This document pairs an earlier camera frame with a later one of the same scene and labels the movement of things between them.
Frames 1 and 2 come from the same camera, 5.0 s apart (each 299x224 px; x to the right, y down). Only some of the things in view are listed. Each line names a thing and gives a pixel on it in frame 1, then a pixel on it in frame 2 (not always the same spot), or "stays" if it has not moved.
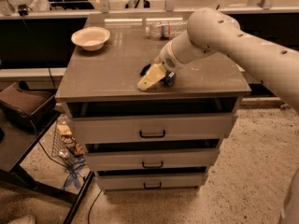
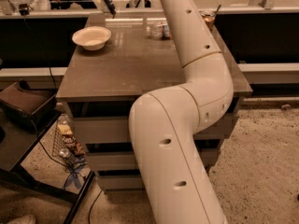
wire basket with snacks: (65, 147) stays
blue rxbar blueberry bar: (168, 78) → (109, 4)
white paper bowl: (91, 38) stays
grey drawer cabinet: (164, 139) stays
